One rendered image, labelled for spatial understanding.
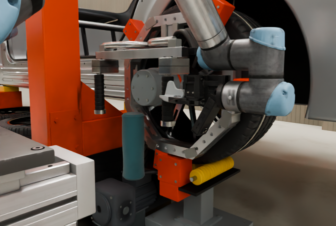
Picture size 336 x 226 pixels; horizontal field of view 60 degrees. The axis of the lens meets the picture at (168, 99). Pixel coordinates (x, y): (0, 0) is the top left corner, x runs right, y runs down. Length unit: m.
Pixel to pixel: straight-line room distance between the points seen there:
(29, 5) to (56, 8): 0.98
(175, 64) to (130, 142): 0.42
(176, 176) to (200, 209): 0.25
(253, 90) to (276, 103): 0.06
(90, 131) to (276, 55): 0.95
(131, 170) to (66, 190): 0.71
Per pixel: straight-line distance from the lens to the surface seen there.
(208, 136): 1.04
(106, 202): 1.31
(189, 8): 0.67
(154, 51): 0.92
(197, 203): 1.36
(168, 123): 0.85
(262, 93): 0.66
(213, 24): 0.69
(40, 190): 0.46
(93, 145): 1.40
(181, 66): 0.87
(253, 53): 0.67
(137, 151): 1.15
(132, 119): 1.12
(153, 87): 0.98
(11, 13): 0.28
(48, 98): 1.26
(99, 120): 1.40
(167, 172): 1.19
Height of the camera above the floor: 0.92
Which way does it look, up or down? 6 degrees down
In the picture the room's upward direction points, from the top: straight up
